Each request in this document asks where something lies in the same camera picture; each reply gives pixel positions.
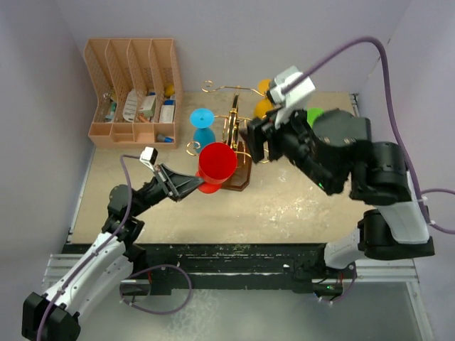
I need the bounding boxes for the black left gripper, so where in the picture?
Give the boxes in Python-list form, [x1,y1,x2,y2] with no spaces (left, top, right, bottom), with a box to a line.
[130,163,204,217]

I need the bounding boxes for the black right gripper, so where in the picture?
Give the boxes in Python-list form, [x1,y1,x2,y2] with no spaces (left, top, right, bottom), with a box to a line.
[239,97,338,193]

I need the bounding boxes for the green wine glass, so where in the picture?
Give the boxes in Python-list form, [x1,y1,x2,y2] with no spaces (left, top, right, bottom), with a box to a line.
[306,108,324,128]

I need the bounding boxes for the red wine glass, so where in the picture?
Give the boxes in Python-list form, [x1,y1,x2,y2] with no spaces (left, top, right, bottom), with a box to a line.
[197,142,237,194]

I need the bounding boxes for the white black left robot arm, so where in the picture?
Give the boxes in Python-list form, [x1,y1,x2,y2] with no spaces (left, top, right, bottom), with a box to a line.
[21,164,203,340]

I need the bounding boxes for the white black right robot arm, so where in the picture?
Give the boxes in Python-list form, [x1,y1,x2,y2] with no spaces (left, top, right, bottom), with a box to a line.
[240,109,435,278]

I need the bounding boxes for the yellow wine glass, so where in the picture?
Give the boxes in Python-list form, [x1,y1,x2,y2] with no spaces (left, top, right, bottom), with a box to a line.
[253,79,274,119]

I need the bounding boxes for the gold black wine glass rack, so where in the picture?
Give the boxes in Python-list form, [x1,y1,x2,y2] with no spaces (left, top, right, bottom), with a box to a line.
[186,93,252,191]

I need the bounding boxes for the blue wine glass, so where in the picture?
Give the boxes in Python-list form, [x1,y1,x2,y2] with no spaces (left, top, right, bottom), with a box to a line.
[190,108,215,148]

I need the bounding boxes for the grey blue cylinder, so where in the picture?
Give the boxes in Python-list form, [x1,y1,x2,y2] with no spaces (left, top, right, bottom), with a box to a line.
[156,134,174,144]

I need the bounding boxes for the white blue box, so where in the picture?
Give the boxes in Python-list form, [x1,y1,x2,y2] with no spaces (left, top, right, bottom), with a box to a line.
[159,99,176,124]

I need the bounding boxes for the white medicine box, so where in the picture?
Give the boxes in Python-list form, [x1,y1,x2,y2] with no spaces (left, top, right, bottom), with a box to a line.
[138,94,156,119]

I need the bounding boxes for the peach plastic file organizer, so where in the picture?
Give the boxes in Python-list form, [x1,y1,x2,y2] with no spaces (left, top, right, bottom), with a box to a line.
[84,38,183,149]

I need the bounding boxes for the yellow small object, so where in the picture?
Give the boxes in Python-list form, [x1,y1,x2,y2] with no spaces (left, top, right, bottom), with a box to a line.
[164,84,175,97]

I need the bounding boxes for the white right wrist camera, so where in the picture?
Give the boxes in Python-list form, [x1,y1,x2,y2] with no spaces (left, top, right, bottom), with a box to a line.
[266,66,316,129]

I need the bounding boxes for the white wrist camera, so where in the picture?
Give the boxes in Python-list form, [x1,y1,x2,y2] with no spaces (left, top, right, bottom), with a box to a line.
[266,66,316,129]
[139,146,158,174]

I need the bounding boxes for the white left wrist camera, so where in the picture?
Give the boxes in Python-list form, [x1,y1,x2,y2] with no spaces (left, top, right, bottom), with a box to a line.
[139,146,158,174]

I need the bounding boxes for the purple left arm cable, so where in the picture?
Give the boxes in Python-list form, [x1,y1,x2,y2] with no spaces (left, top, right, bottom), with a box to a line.
[37,153,143,341]

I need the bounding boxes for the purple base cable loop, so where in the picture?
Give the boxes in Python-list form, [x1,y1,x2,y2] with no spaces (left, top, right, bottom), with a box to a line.
[119,264,193,315]

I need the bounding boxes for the aluminium table frame rail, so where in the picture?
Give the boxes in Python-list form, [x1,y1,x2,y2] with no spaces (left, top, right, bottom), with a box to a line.
[64,244,418,299]

